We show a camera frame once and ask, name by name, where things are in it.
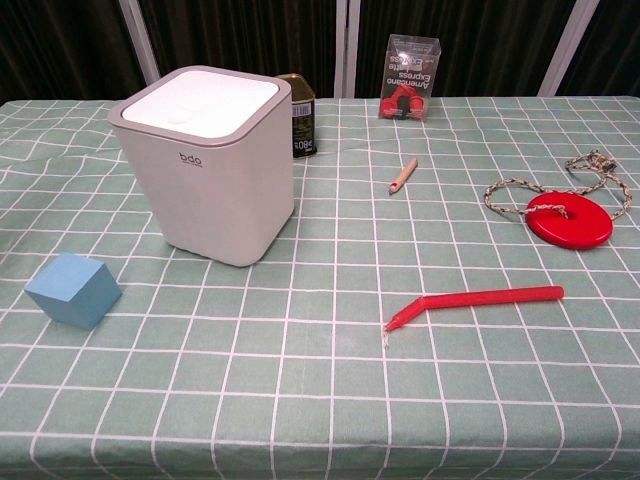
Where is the braided multicolour rope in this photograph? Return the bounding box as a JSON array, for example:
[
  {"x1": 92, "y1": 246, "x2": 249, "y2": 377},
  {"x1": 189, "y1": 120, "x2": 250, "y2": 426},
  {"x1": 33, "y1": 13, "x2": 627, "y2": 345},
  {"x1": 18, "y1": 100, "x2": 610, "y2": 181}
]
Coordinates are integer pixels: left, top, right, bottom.
[{"x1": 483, "y1": 148, "x2": 634, "y2": 221}]

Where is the short wooden pencil stub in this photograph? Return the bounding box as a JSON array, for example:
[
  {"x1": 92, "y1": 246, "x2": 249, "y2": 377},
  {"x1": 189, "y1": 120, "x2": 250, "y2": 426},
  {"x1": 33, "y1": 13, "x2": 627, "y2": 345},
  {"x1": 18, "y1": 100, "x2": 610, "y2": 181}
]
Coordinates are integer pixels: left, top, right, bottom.
[{"x1": 387, "y1": 157, "x2": 419, "y2": 196}]

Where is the white plastic bin lid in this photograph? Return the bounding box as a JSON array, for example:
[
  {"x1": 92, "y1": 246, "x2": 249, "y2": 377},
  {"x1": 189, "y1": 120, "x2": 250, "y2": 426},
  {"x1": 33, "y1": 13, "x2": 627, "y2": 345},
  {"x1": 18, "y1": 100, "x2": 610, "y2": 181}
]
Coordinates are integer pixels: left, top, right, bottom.
[{"x1": 121, "y1": 70, "x2": 282, "y2": 140}]

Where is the red toy inside clear box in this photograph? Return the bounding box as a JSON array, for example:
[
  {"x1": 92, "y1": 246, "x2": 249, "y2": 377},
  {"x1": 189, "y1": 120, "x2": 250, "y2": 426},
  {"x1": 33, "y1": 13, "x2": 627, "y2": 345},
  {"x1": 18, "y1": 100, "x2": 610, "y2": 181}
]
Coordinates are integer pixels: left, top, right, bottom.
[{"x1": 379, "y1": 83, "x2": 426, "y2": 122}]

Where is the dark green gold tin can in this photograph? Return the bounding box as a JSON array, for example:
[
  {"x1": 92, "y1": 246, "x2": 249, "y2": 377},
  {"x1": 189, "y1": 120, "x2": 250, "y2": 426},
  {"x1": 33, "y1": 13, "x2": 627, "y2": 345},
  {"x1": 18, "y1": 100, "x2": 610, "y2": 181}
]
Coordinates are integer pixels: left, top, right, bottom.
[{"x1": 274, "y1": 73, "x2": 319, "y2": 160}]

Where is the blue cube block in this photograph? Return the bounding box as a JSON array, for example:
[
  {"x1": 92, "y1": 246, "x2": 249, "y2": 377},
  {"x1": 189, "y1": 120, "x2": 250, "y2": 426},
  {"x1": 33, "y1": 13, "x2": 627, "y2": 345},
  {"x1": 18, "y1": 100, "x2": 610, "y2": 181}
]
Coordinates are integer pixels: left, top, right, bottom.
[{"x1": 23, "y1": 252, "x2": 123, "y2": 331}]

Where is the white frame post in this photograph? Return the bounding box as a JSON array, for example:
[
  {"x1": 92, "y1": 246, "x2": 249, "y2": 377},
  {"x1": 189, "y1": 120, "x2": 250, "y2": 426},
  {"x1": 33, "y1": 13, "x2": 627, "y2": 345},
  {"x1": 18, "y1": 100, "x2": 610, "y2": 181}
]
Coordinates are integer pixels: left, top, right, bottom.
[
  {"x1": 333, "y1": 0, "x2": 362, "y2": 99},
  {"x1": 538, "y1": 0, "x2": 602, "y2": 97},
  {"x1": 118, "y1": 0, "x2": 162, "y2": 85}
]

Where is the dark pleated curtain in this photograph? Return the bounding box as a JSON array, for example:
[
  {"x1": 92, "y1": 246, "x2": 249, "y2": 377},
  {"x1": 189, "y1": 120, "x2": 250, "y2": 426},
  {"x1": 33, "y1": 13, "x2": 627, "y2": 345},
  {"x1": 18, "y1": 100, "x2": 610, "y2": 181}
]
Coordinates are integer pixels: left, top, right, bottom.
[{"x1": 0, "y1": 0, "x2": 640, "y2": 104}]

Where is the white lidded trash bin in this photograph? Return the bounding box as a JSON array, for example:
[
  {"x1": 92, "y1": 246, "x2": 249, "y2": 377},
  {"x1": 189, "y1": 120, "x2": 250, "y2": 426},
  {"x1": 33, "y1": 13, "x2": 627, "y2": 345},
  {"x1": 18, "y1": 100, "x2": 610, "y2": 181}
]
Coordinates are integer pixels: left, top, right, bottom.
[{"x1": 108, "y1": 64, "x2": 296, "y2": 268}]

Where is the green white checked tablecloth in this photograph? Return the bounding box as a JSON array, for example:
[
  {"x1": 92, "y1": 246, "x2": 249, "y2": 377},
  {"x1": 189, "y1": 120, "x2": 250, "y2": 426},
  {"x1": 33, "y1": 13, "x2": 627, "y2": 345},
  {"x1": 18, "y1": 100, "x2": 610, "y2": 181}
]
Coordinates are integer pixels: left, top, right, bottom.
[{"x1": 0, "y1": 94, "x2": 640, "y2": 480}]

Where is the clear plastic printed box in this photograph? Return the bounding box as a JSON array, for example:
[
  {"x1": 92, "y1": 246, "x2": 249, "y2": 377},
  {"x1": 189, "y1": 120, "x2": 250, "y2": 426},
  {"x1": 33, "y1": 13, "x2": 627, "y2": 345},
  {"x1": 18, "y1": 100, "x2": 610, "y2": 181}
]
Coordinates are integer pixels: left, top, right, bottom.
[{"x1": 378, "y1": 33, "x2": 442, "y2": 122}]

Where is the red round disc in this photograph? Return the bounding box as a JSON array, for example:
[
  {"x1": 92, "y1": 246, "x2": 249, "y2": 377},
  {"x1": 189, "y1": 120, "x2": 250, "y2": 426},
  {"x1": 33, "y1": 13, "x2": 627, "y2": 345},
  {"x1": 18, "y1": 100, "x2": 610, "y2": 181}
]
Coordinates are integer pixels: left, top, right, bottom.
[{"x1": 526, "y1": 192, "x2": 614, "y2": 249}]

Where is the bent red candle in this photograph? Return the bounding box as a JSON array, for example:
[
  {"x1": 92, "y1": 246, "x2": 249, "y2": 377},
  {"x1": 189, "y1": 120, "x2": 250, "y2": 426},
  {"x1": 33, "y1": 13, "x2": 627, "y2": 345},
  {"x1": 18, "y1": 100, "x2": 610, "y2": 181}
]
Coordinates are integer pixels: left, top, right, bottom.
[{"x1": 383, "y1": 285, "x2": 565, "y2": 347}]

